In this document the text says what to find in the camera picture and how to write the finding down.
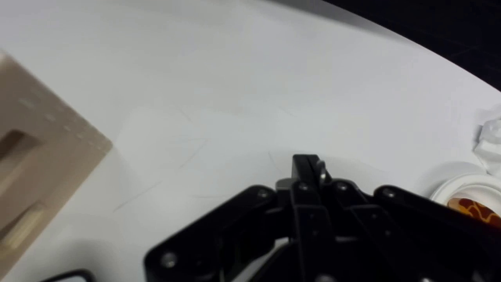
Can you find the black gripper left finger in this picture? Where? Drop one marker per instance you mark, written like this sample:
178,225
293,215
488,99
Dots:
235,225

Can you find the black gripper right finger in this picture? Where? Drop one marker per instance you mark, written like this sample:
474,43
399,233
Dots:
396,225

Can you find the white plate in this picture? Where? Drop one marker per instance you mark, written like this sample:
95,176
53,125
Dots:
470,186

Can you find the crumpled white paper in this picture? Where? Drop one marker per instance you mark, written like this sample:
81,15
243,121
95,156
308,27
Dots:
490,142

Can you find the wooden shape sorter box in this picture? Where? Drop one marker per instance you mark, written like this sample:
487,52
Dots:
41,157

